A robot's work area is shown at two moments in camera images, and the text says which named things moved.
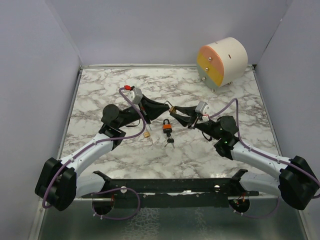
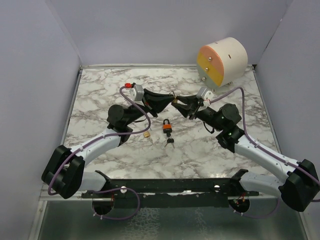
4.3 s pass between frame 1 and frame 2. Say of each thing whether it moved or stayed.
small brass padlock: stayed
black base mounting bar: stayed
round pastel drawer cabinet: stayed
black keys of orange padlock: stayed
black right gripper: moved
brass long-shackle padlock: moved
